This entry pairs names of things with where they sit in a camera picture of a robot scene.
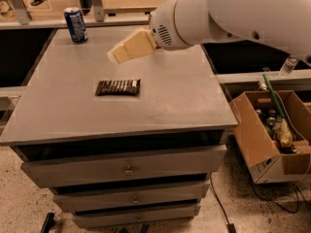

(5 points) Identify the green stick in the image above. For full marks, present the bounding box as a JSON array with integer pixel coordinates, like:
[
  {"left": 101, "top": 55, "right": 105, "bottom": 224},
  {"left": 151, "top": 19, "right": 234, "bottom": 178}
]
[{"left": 262, "top": 74, "right": 285, "bottom": 118}]

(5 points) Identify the bottom grey drawer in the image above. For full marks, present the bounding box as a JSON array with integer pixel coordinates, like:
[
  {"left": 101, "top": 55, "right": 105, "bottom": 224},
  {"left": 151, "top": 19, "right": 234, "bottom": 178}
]
[{"left": 73, "top": 202, "right": 201, "bottom": 228}]

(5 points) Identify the black floor cable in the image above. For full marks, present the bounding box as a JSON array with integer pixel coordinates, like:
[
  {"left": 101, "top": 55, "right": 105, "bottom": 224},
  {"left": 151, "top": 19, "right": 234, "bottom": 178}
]
[{"left": 208, "top": 175, "right": 311, "bottom": 233}]

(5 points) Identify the top grey drawer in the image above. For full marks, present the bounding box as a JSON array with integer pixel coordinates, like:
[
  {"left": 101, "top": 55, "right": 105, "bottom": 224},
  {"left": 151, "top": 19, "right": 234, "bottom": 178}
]
[{"left": 21, "top": 145, "right": 226, "bottom": 187}]

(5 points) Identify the grey drawer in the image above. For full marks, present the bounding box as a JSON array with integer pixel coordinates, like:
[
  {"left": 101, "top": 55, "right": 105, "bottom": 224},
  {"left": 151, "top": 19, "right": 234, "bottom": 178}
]
[
  {"left": 53, "top": 181, "right": 209, "bottom": 213},
  {"left": 21, "top": 145, "right": 226, "bottom": 187},
  {"left": 73, "top": 202, "right": 201, "bottom": 228}
]

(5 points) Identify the grey drawer cabinet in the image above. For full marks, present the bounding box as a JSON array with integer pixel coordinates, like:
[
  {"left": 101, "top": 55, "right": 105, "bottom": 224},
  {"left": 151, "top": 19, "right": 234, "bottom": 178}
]
[{"left": 1, "top": 27, "right": 236, "bottom": 216}]

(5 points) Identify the brown cardboard box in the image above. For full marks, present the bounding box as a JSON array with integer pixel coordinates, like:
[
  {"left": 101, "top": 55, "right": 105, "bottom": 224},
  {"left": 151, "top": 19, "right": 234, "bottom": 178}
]
[{"left": 229, "top": 91, "right": 311, "bottom": 183}]

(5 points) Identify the blue pepsi can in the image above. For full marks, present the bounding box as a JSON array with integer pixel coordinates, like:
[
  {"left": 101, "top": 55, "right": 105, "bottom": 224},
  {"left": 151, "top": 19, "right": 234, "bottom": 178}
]
[{"left": 64, "top": 7, "right": 88, "bottom": 44}]

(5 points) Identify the dark snack bar wrapper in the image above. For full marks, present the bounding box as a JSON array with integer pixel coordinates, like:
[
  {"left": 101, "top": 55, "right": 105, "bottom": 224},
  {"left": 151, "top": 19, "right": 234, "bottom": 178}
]
[{"left": 95, "top": 80, "right": 140, "bottom": 96}]

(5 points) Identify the middle grey drawer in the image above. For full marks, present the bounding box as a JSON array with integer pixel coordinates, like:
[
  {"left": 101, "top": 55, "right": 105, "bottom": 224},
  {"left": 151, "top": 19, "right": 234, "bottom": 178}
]
[{"left": 53, "top": 181, "right": 209, "bottom": 213}]

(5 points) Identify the black object on floor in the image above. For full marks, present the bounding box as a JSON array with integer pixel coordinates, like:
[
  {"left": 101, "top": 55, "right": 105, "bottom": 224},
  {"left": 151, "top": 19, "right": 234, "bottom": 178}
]
[{"left": 40, "top": 213, "right": 55, "bottom": 233}]

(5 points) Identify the clear plastic water bottle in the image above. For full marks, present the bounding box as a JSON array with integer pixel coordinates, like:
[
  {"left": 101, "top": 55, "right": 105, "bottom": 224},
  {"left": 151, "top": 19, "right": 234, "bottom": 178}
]
[{"left": 279, "top": 55, "right": 298, "bottom": 78}]

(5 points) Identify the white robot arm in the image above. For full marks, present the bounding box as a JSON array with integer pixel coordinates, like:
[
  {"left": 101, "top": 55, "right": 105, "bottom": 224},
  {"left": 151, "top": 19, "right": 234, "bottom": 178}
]
[{"left": 108, "top": 0, "right": 311, "bottom": 64}]

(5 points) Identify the small black object on shelf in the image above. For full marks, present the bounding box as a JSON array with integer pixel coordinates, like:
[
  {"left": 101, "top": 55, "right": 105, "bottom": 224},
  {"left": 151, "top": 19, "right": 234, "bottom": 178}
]
[{"left": 30, "top": 0, "right": 44, "bottom": 6}]

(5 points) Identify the metal railing frame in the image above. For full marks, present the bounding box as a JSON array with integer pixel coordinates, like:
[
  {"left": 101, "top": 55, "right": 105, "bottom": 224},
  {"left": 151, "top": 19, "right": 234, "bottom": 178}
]
[{"left": 0, "top": 0, "right": 156, "bottom": 30}]

